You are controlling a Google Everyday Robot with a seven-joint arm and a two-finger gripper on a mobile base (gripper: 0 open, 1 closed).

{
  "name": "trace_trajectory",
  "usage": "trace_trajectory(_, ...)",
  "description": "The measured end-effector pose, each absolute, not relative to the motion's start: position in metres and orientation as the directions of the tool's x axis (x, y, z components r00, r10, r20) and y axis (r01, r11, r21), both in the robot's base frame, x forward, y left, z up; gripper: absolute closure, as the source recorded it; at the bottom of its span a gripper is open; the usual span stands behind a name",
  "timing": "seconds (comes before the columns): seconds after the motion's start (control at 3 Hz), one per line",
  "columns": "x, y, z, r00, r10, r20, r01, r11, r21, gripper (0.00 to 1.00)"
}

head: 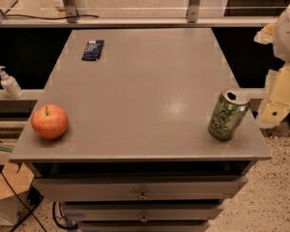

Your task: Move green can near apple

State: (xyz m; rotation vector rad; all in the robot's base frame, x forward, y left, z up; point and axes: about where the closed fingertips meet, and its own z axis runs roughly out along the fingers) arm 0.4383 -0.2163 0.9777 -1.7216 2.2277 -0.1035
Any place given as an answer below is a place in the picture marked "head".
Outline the top grey drawer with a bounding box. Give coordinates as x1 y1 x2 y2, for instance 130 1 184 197
34 176 247 202

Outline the red apple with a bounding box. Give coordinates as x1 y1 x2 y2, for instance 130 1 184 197
31 104 69 139

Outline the black cable under cabinet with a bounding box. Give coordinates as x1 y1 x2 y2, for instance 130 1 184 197
51 201 78 231

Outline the grey drawer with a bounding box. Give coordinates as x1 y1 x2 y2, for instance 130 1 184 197
34 176 247 202
79 221 210 232
62 202 223 222

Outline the dark blue snack packet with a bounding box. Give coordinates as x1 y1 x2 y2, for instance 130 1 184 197
82 40 104 61

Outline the middle grey drawer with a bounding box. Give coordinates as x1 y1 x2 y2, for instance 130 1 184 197
62 202 223 222

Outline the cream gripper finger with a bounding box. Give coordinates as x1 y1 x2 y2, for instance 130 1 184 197
256 63 290 129

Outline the bottom grey drawer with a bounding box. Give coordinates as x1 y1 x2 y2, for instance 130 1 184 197
79 221 210 232

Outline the green soda can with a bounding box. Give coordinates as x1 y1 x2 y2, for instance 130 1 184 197
208 87 250 140

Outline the left metal bracket post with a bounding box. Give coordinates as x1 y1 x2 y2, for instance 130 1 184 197
63 0 78 23

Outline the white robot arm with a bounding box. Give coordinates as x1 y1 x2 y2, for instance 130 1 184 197
254 5 290 129

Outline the white pump soap bottle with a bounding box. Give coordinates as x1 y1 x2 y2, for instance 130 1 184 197
0 66 23 100

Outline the black cable on ledge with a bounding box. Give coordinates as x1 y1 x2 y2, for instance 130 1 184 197
4 13 100 21

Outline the cardboard box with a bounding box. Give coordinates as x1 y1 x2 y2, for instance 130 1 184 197
0 163 34 226

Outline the right metal bracket post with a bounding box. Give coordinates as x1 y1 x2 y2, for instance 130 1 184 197
187 0 201 23

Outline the metal bracket post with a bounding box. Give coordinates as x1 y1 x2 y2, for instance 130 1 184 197
63 0 78 23
187 0 201 23

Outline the grey drawer cabinet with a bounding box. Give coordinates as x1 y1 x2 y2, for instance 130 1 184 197
9 28 274 232

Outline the black floor cable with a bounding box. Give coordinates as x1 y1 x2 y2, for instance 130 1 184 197
0 152 48 232

